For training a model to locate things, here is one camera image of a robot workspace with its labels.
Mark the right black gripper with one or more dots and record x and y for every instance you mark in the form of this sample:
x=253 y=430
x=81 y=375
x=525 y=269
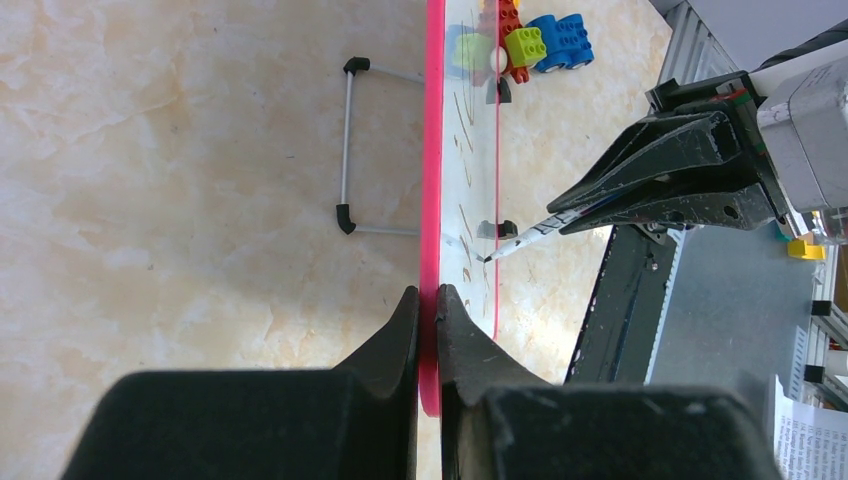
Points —
x=700 y=160

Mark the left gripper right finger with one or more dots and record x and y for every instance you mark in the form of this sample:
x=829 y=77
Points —
x=501 y=421

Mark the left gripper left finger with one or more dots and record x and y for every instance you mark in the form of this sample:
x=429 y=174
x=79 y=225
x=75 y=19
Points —
x=356 y=420

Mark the white marker pen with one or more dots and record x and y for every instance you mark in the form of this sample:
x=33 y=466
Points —
x=538 y=232

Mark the pink-framed whiteboard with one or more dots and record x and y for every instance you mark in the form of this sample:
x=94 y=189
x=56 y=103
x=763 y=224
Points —
x=460 y=159

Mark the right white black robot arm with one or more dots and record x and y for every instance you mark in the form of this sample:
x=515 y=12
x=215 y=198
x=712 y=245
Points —
x=805 y=56

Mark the yellow block on bench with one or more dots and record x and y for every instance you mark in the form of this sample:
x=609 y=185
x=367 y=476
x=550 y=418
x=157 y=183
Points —
x=803 y=250

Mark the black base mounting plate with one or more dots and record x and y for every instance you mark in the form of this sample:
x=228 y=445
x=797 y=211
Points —
x=626 y=309

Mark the blue toy car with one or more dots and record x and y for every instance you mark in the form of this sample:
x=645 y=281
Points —
x=566 y=41

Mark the colourful toy brick figure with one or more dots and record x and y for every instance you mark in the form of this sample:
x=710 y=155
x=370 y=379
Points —
x=517 y=48

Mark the printed paper sheet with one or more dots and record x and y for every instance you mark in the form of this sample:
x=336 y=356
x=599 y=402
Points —
x=809 y=443

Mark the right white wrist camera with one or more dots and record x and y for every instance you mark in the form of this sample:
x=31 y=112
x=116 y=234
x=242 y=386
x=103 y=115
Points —
x=803 y=122

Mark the aluminium frame rail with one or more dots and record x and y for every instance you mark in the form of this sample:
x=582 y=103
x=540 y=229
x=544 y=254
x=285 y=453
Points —
x=740 y=313

